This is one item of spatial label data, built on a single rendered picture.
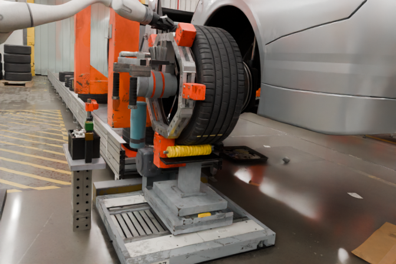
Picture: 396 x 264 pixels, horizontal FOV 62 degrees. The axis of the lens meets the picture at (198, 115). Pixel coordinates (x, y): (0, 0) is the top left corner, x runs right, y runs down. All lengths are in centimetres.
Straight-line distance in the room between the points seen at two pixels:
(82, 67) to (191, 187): 252
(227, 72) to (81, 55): 272
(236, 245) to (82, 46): 296
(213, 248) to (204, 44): 101
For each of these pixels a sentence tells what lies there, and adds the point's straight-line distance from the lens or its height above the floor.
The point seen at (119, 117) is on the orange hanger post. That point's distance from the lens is 222.
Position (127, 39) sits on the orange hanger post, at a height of 110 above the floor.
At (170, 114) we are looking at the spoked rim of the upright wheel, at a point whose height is 67.
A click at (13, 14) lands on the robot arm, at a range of 156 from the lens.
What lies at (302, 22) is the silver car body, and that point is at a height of 117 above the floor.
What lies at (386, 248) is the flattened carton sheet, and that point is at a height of 1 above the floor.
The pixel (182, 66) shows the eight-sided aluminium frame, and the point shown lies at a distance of 154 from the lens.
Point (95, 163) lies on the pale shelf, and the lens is 175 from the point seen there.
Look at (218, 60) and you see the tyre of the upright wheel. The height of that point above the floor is 100.
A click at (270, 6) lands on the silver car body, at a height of 126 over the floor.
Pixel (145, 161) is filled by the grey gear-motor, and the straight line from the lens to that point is 213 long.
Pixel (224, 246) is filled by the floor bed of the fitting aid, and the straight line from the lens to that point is 181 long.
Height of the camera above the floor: 99
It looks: 9 degrees down
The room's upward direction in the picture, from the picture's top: 4 degrees clockwise
